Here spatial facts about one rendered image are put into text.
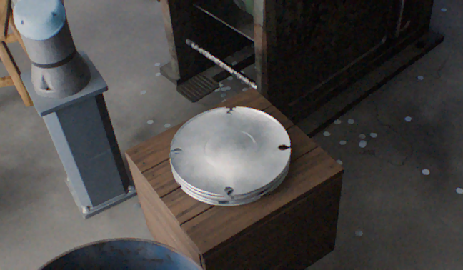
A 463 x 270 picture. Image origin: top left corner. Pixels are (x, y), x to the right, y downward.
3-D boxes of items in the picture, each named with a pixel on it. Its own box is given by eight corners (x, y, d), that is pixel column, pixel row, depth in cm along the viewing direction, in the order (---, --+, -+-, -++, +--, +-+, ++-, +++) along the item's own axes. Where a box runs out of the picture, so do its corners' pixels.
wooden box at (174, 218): (216, 328, 143) (202, 254, 119) (147, 229, 166) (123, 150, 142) (334, 249, 158) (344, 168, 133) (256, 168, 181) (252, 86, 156)
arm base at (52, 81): (43, 106, 140) (31, 76, 133) (27, 75, 150) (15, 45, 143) (98, 84, 145) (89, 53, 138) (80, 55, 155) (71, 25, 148)
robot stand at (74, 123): (83, 220, 171) (38, 113, 139) (65, 181, 182) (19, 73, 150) (139, 193, 177) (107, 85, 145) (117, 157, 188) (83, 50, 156)
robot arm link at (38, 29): (29, 69, 135) (10, 23, 126) (26, 39, 144) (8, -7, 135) (78, 57, 137) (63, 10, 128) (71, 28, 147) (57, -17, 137)
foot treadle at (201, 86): (194, 113, 185) (192, 101, 181) (176, 98, 190) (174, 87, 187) (316, 37, 210) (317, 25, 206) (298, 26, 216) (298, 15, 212)
